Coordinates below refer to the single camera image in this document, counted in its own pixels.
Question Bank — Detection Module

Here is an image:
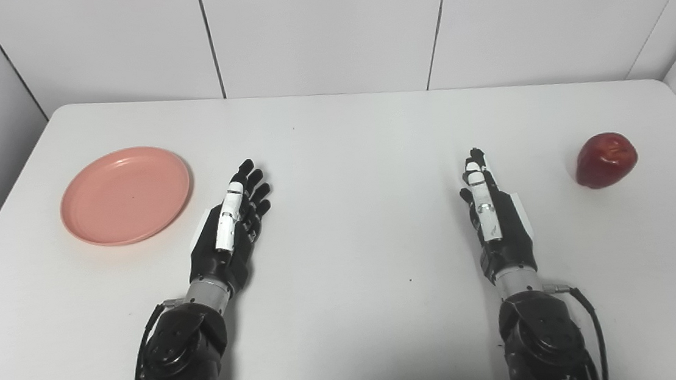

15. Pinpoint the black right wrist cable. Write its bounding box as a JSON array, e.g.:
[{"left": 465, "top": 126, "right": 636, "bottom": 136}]
[{"left": 542, "top": 278, "right": 610, "bottom": 380}]

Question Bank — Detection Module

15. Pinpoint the pink round plate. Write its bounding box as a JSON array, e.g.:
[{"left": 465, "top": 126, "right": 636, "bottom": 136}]
[{"left": 55, "top": 143, "right": 197, "bottom": 251}]

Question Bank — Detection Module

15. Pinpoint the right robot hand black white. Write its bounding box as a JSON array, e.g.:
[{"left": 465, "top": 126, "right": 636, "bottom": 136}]
[{"left": 456, "top": 143, "right": 539, "bottom": 280}]

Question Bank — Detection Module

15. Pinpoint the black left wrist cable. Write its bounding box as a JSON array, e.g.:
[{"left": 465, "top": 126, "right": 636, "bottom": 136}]
[{"left": 127, "top": 298, "right": 193, "bottom": 380}]

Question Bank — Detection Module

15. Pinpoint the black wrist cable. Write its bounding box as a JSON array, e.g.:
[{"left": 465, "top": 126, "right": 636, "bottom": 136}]
[
  {"left": 542, "top": 278, "right": 610, "bottom": 380},
  {"left": 127, "top": 298, "right": 193, "bottom": 380}
]

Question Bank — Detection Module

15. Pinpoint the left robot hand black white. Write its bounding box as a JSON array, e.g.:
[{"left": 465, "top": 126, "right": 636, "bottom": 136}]
[{"left": 181, "top": 157, "right": 280, "bottom": 300}]

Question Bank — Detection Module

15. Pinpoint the red apple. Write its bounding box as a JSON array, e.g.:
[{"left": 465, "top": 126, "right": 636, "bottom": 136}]
[{"left": 572, "top": 130, "right": 641, "bottom": 192}]

